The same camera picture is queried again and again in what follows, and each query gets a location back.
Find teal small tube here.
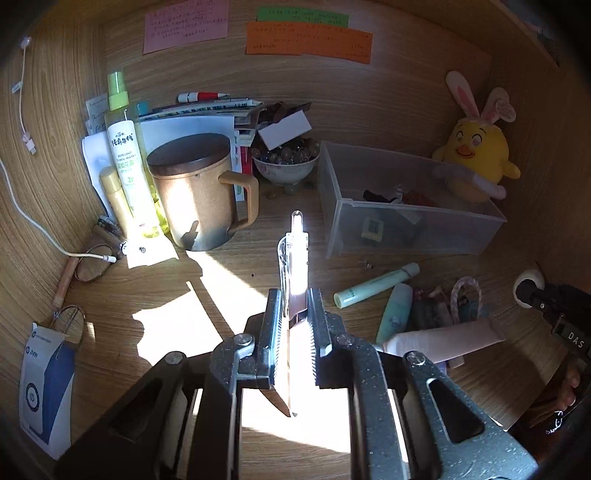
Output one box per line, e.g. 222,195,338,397
376,283,413,345

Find pink braided bracelet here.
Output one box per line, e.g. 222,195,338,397
450,275,482,322

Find clear white pen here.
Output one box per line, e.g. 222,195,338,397
276,210,308,417

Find pale green tube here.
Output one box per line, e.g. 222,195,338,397
332,262,421,309

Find black cylindrical tube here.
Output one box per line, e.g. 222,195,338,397
410,287,453,330

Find black dropper bottle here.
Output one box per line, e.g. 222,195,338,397
363,188,404,204

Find person right hand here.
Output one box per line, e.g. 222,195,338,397
528,356,581,427

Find brown mug with lid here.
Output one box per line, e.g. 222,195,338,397
147,133,259,251

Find eyeglasses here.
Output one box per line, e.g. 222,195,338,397
49,243,117,349

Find yellow chick plush toy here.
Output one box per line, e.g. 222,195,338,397
432,71,521,203

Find blue white paper carton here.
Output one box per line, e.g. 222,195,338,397
19,323,76,460

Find bowl of glass marbles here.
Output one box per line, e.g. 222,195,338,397
249,137,321,185

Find clear plastic storage bin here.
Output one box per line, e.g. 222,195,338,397
318,142,506,257

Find beige small bottle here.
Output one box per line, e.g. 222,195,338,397
99,166,133,238

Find stack of books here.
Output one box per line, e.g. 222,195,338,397
82,99,263,217

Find white small box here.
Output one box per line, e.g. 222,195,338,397
259,110,311,150

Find red white marker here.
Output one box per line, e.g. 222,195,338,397
176,92,230,103

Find green spray bottle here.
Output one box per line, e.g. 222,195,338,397
105,71,161,238

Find orange sticky note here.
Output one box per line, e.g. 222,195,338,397
245,21,373,64

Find pink sticky note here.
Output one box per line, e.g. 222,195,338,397
143,0,229,54

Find green sticky note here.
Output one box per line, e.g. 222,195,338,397
256,6,349,28

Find white charging cable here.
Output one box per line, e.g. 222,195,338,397
0,36,117,264

